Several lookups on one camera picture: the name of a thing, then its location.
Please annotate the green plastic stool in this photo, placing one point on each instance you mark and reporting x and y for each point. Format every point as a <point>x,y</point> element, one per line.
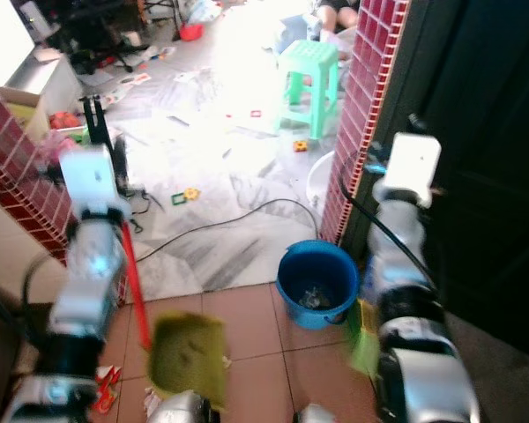
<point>310,84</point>

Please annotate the red scrap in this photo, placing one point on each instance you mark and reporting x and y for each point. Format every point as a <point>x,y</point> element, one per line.
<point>108,388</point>

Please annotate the small yellow toy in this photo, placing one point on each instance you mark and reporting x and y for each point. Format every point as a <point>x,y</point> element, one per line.
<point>300,145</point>

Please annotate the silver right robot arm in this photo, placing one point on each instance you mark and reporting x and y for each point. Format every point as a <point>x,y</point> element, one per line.
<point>423,388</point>

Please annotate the sitting person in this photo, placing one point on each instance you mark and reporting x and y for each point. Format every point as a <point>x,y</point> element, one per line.
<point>339,11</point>

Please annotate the green and yellow toy pieces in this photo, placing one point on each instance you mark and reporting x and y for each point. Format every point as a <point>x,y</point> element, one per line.
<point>183,196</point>

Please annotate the red bowl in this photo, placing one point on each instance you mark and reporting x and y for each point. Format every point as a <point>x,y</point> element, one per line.
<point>191,31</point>

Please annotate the white low cabinet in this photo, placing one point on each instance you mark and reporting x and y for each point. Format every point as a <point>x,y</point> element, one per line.
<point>40,79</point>

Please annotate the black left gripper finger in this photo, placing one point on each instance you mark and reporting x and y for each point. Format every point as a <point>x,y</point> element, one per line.
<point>88,119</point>
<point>100,119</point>

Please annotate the white plastic basin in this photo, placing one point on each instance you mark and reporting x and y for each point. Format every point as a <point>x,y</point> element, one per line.
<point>319,181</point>

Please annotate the red toy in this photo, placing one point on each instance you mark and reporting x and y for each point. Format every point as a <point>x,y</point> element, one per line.
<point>64,119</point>

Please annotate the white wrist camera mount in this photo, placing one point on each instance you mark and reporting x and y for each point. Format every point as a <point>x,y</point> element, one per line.
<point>93,181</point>
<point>414,163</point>

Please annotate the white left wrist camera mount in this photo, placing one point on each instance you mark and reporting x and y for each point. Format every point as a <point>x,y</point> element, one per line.
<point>93,181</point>

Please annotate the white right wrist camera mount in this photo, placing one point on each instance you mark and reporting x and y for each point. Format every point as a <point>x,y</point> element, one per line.
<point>414,163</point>

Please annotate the blue plastic bucket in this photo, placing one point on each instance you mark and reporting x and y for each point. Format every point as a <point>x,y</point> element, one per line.
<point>317,284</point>

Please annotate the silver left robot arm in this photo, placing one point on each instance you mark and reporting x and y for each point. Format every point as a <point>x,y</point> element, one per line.
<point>88,282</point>

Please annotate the white paper scrap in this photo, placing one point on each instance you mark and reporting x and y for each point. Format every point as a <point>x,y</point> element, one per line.
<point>150,401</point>

